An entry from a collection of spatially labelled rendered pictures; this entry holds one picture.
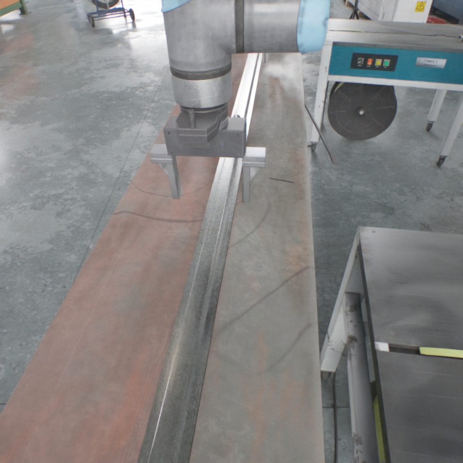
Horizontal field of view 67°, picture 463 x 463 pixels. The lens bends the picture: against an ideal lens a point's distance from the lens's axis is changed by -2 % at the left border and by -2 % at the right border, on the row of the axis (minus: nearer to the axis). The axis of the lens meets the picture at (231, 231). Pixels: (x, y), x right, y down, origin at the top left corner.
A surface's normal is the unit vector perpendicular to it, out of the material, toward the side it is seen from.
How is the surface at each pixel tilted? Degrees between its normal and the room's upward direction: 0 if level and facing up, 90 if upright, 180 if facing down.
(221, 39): 112
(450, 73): 90
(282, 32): 103
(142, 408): 0
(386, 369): 0
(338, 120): 90
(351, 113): 90
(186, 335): 0
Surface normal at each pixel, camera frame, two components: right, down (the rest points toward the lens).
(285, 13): -0.04, 0.49
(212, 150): -0.12, 0.68
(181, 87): -0.63, 0.54
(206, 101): 0.16, 0.68
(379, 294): -0.03, -0.73
